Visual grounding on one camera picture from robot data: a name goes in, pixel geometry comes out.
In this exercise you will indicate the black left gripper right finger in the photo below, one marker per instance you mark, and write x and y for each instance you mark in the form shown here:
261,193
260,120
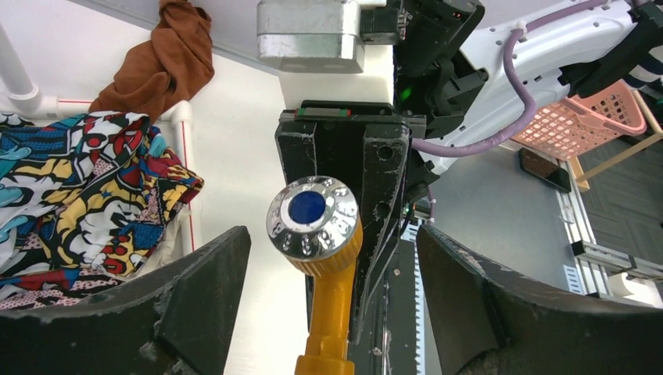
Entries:
490,319

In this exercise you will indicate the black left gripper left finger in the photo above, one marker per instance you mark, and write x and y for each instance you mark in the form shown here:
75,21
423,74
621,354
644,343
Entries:
178,319

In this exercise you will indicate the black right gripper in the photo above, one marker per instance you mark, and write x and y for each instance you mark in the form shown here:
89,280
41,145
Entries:
365,145

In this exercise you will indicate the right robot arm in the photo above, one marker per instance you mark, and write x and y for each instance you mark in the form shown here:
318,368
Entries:
477,86

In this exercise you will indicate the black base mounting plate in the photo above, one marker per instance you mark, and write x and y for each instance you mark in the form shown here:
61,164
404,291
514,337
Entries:
387,342

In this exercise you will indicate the comic print cloth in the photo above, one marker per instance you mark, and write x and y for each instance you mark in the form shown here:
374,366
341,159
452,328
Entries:
30,281

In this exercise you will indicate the black smartphone on floor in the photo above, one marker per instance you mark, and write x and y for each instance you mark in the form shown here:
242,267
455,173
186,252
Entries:
544,170

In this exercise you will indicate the brown cloth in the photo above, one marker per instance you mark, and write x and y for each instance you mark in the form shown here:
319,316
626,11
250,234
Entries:
170,67

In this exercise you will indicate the pink plastic laundry basket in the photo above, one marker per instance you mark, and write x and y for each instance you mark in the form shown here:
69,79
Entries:
574,126

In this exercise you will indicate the white slotted cable duct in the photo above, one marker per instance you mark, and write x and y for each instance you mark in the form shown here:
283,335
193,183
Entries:
410,236

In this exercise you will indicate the white pvc pipe frame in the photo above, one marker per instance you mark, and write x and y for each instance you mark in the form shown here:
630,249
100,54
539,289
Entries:
99,188

